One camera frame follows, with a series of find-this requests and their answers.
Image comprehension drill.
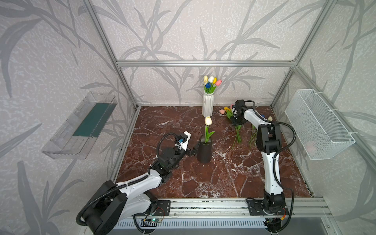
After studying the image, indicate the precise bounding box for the black cylindrical vase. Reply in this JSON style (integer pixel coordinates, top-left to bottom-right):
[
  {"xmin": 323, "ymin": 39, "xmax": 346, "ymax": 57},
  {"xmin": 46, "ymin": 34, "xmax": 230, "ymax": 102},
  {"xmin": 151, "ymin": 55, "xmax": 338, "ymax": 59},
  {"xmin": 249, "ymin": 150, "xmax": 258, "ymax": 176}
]
[{"xmin": 197, "ymin": 135, "xmax": 212, "ymax": 164}]

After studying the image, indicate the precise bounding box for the white ribbed ceramic vase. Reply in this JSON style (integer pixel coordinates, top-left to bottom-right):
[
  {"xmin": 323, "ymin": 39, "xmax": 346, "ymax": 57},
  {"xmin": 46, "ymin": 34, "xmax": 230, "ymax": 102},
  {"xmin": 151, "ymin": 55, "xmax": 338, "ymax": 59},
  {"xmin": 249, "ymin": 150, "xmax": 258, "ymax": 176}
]
[{"xmin": 202, "ymin": 93, "xmax": 214, "ymax": 117}]

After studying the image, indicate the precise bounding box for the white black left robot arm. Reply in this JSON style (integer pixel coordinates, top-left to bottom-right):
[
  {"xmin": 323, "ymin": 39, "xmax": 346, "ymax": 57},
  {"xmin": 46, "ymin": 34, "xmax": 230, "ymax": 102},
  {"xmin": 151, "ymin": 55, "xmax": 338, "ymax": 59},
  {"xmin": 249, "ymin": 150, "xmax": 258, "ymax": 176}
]
[{"xmin": 75, "ymin": 132, "xmax": 199, "ymax": 235}]

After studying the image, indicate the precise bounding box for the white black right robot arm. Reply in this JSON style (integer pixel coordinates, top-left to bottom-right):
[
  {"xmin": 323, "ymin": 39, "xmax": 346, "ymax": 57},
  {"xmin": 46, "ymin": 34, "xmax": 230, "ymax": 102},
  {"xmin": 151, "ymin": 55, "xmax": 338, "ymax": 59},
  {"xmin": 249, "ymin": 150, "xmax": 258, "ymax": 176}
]
[{"xmin": 230, "ymin": 99, "xmax": 297, "ymax": 210}]

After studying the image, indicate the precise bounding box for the tulip bunch on table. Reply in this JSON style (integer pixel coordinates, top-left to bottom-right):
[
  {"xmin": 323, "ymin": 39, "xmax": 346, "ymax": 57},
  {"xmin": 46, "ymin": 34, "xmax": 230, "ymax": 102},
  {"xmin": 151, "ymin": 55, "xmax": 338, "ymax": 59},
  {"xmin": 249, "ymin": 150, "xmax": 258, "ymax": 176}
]
[{"xmin": 219, "ymin": 106, "xmax": 273, "ymax": 144}]

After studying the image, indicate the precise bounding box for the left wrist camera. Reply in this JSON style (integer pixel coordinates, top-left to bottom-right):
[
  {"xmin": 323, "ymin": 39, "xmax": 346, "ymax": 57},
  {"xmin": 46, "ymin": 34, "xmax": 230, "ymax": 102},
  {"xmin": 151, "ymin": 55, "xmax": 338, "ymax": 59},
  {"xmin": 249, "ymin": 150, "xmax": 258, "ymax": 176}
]
[{"xmin": 175, "ymin": 131, "xmax": 191, "ymax": 151}]

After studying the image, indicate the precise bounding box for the aluminium frame profile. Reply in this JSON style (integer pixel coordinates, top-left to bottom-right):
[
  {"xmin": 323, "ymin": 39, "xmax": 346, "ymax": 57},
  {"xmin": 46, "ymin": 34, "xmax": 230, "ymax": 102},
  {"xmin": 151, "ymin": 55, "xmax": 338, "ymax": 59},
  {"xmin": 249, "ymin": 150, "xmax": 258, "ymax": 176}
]
[{"xmin": 82, "ymin": 0, "xmax": 376, "ymax": 183}]

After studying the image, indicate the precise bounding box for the clear plastic wall shelf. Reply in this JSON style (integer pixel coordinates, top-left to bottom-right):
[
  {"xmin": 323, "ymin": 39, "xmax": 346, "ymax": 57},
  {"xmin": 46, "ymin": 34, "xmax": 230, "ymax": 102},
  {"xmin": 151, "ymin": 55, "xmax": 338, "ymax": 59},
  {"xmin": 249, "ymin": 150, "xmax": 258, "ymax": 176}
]
[{"xmin": 41, "ymin": 92, "xmax": 118, "ymax": 160}]

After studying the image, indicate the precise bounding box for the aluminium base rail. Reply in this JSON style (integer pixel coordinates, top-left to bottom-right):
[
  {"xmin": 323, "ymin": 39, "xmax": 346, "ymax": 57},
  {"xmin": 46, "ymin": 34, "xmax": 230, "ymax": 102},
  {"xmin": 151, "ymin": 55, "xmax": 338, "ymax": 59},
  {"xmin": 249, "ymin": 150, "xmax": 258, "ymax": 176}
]
[{"xmin": 157, "ymin": 198, "xmax": 333, "ymax": 218}]

